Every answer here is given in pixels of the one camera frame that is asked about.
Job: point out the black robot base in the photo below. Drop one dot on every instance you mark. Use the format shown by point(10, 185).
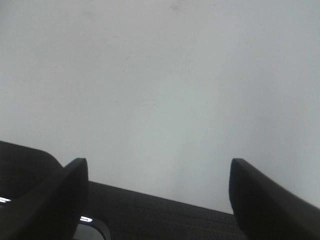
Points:
point(129, 215)

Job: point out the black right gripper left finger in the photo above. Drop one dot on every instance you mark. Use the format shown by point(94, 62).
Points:
point(50, 211)

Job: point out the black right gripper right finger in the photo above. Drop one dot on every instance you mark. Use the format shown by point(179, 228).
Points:
point(264, 210)

